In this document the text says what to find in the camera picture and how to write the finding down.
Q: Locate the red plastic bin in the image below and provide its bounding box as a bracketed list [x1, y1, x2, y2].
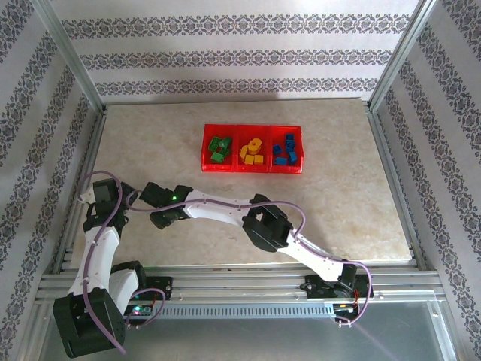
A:
[201, 123, 240, 173]
[234, 123, 272, 174]
[267, 124, 304, 174]

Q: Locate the small controller board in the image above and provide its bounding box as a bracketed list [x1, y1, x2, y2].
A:
[123, 303, 154, 319]
[332, 302, 360, 320]

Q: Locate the grey metal sheet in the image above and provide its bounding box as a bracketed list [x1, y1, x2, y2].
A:
[32, 300, 458, 361]

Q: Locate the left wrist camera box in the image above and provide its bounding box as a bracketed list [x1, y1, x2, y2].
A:
[80, 179, 123, 206]

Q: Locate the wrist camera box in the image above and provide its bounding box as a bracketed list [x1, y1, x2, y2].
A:
[138, 181, 174, 208]
[80, 179, 123, 206]

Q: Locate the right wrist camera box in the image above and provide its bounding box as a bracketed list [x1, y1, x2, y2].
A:
[138, 181, 174, 208]

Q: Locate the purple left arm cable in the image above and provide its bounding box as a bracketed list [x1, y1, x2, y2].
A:
[77, 170, 166, 356]

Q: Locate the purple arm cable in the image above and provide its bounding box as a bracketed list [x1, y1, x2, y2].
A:
[77, 170, 166, 356]
[126, 190, 375, 327]

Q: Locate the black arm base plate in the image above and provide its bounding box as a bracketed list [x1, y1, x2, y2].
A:
[135, 275, 174, 302]
[304, 273, 374, 301]

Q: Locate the aluminium side rail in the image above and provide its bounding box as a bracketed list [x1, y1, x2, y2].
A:
[52, 107, 108, 275]
[366, 107, 428, 272]

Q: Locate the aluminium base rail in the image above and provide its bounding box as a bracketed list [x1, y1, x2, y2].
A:
[35, 262, 443, 304]

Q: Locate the grey slotted cable duct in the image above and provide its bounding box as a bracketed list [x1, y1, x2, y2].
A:
[48, 302, 337, 320]

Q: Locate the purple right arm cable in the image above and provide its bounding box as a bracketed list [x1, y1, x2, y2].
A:
[126, 190, 375, 327]

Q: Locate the pale wall base strip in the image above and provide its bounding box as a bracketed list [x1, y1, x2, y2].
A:
[103, 96, 371, 108]

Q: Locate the aluminium frame post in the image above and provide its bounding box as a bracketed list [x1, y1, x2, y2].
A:
[366, 0, 444, 114]
[32, 0, 108, 114]

